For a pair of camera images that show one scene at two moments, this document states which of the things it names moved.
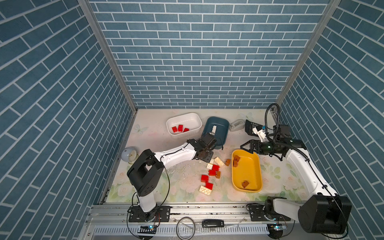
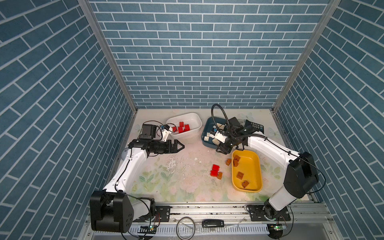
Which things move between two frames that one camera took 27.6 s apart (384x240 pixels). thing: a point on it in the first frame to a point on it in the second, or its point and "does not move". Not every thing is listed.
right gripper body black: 266,147 to 229,142
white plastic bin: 184,126 does not move
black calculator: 249,126 does not move
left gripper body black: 207,155 to 160,147
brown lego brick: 237,158 does not move
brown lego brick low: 245,184 does not move
